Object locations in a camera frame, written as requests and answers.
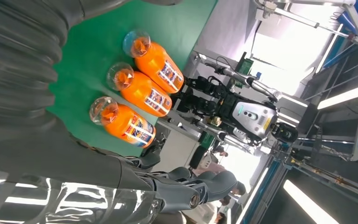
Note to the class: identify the orange detergent bottle clear cap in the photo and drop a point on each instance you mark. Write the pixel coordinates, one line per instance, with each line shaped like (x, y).
(154, 61)
(135, 92)

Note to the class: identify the orange Tide detergent bottle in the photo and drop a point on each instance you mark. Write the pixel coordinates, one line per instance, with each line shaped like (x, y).
(117, 123)

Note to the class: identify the green table mat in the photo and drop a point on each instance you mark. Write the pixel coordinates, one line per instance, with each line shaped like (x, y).
(98, 46)

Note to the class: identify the ceiling light panel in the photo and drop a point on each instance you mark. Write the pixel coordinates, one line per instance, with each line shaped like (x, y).
(308, 201)
(342, 97)

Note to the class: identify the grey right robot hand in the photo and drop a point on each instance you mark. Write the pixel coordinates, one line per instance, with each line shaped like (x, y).
(58, 160)

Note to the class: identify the green equipment box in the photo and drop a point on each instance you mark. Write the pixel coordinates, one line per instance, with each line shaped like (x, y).
(245, 66)
(206, 140)

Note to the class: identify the silver black humanoid robot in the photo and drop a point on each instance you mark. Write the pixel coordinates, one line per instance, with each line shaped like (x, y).
(253, 117)

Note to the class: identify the white table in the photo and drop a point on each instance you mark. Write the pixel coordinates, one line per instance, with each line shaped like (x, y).
(176, 151)

